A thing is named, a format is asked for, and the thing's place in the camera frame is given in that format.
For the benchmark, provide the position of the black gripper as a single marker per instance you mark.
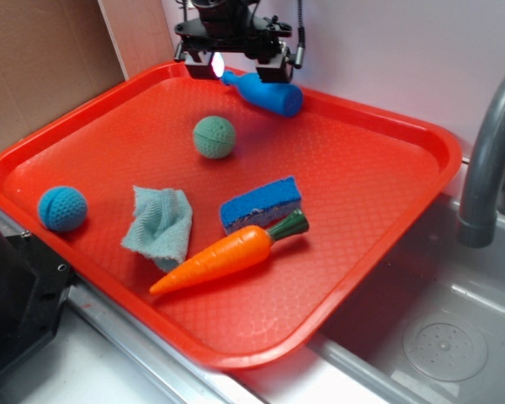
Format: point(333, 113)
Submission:
point(233, 27)

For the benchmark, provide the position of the blue plastic bottle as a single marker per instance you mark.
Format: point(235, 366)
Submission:
point(284, 99)

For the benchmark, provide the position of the green dimpled ball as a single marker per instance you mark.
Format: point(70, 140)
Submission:
point(214, 137)

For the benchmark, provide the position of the blue sponge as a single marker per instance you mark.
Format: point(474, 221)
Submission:
point(261, 206)

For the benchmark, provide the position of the red plastic tray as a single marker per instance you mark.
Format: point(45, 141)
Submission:
point(364, 174)

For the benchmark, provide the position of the orange toy carrot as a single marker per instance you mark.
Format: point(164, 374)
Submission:
point(240, 250)

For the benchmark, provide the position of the light green cloth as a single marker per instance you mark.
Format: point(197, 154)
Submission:
point(161, 227)

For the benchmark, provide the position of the brown cardboard panel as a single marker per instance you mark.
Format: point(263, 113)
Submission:
point(57, 55)

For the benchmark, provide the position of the blue dimpled ball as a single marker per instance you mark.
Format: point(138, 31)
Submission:
point(62, 209)

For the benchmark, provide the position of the grey toy faucet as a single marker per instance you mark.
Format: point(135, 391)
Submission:
point(483, 194)

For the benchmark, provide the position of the grey toy sink basin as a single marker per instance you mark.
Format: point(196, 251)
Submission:
point(427, 325)

